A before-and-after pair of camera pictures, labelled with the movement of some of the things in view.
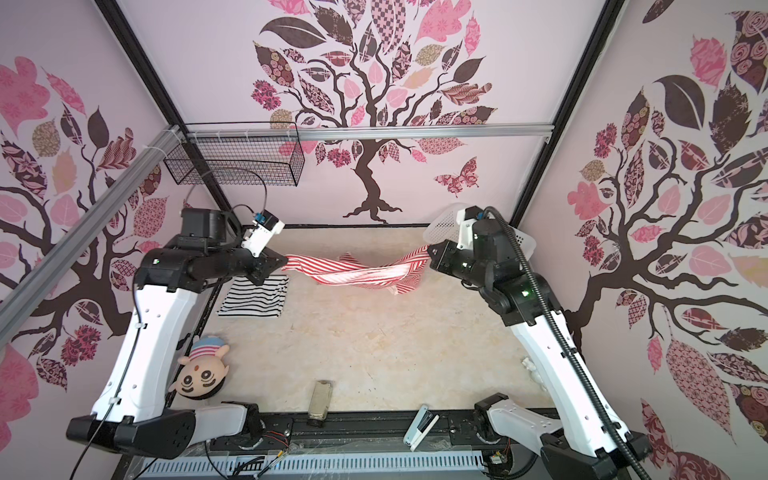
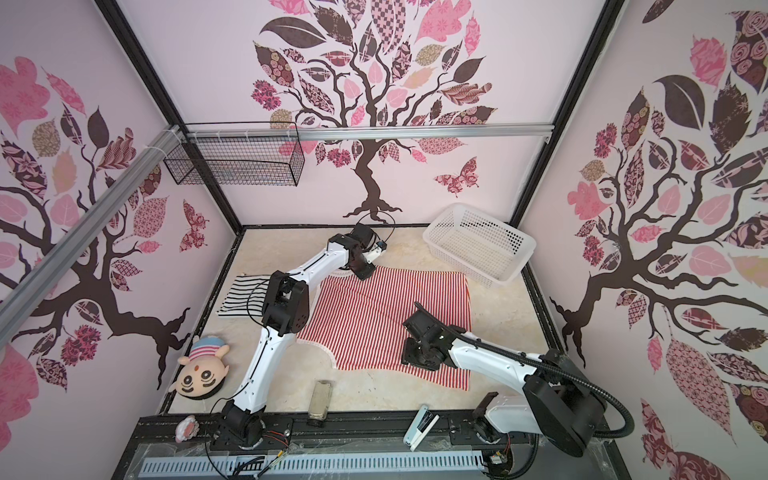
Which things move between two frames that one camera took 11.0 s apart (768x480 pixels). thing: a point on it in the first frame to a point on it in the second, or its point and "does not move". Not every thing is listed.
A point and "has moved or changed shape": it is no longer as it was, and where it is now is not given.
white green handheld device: x=420 y=427 does not move
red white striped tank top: x=398 y=273 has moved or changed shape
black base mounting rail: x=352 y=430 does not move
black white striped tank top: x=246 y=298 does not move
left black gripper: x=265 y=263 to x=365 y=272
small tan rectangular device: x=320 y=403 does not move
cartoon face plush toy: x=203 y=372 does not move
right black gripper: x=441 y=261 to x=407 y=355
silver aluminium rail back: x=363 y=132 does not move
